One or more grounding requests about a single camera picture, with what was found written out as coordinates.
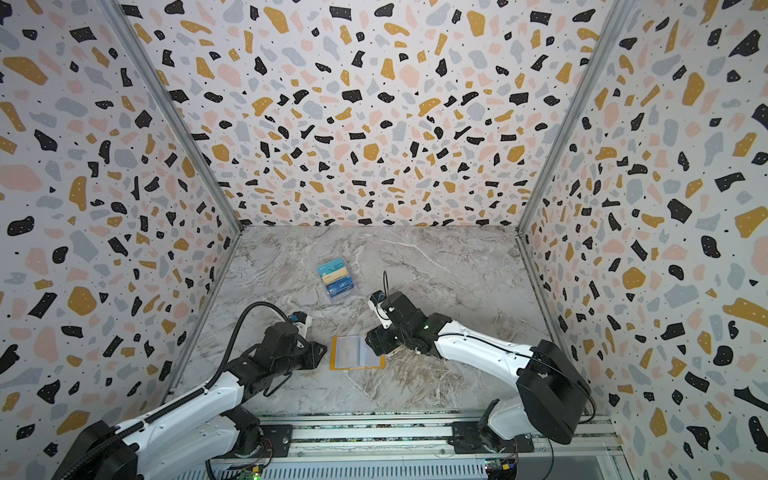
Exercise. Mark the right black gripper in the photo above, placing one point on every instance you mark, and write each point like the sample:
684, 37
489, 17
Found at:
383, 339

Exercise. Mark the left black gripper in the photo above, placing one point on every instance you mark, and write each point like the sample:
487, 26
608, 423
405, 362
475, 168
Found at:
315, 349

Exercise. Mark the yellow card holder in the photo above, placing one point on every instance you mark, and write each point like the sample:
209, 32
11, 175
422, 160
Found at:
352, 353

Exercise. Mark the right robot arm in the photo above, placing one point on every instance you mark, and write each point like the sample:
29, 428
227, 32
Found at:
551, 394

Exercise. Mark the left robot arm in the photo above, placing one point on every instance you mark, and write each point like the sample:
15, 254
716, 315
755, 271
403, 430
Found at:
205, 423

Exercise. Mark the white ventilation grille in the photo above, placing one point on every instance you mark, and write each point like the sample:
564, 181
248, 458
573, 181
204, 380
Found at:
375, 469

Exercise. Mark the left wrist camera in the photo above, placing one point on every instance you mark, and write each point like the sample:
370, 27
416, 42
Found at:
302, 322

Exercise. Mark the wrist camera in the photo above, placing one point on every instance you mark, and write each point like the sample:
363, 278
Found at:
302, 322
375, 302

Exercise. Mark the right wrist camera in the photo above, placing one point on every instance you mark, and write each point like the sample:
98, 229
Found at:
375, 302

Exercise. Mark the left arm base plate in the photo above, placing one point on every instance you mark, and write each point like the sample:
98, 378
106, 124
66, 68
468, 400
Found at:
264, 442

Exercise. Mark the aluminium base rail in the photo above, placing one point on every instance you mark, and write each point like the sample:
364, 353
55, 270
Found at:
594, 452

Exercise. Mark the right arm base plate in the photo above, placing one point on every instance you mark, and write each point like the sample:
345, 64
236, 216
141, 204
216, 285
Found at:
467, 437

